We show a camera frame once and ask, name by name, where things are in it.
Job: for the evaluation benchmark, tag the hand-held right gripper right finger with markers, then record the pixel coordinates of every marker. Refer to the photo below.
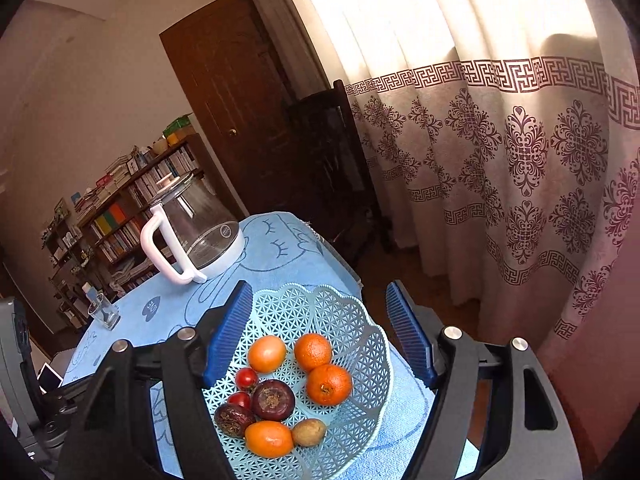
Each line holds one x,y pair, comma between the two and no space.
410,335

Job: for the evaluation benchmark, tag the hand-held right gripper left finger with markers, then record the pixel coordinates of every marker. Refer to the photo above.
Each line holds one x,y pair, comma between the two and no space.
227,335

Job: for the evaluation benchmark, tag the smooth oval orange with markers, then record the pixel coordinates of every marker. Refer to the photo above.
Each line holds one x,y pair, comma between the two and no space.
266,353

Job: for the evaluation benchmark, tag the red cherry tomato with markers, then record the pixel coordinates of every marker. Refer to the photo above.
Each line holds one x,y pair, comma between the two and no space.
246,378
239,400

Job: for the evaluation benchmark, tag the teal plastic lattice basket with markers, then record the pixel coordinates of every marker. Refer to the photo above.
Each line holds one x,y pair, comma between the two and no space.
350,340

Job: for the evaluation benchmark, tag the dark purple mangosteen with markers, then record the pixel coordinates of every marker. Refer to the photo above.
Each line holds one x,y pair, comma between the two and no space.
272,400

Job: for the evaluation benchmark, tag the dark wrinkled passion fruit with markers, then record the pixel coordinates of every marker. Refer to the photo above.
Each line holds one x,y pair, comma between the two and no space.
234,419

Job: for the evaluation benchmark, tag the bumpy mandarin orange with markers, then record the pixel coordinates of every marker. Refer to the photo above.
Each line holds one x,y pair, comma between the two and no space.
312,351

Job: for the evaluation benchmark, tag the mandarin orange with green stem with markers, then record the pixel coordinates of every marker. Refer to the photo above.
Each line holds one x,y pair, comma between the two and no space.
328,385

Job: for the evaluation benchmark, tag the smooth round orange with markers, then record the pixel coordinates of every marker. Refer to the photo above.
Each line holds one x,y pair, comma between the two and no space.
268,439

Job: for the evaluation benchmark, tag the brown kiwi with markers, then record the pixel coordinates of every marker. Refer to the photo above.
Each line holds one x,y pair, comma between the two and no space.
308,432

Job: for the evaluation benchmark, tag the white tablet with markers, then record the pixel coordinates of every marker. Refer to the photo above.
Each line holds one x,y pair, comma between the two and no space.
50,378

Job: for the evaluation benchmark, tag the light blue printed tablecloth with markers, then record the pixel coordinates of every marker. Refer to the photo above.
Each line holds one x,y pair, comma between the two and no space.
280,260

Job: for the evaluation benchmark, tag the clear glass cup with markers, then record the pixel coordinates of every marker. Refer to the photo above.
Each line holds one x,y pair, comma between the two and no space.
105,312

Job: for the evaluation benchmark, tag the dark cluttered shelf rack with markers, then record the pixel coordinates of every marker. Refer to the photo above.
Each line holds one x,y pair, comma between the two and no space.
65,260

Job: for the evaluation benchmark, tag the wooden bookcase with books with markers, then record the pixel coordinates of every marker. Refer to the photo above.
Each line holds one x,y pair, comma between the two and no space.
120,230

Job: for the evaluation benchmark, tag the dark wooden chair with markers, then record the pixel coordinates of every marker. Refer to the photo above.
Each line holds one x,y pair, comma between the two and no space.
325,160

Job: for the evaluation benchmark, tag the stacks of books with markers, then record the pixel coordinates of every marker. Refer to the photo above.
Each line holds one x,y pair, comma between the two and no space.
107,180

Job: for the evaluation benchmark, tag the cream patterned curtain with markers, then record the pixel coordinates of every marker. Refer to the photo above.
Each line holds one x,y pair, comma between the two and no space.
500,160

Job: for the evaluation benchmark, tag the green box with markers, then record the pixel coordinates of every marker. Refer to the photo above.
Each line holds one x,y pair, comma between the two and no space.
178,129

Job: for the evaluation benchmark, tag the brown wooden door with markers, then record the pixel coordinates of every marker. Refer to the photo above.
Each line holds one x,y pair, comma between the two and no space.
225,85

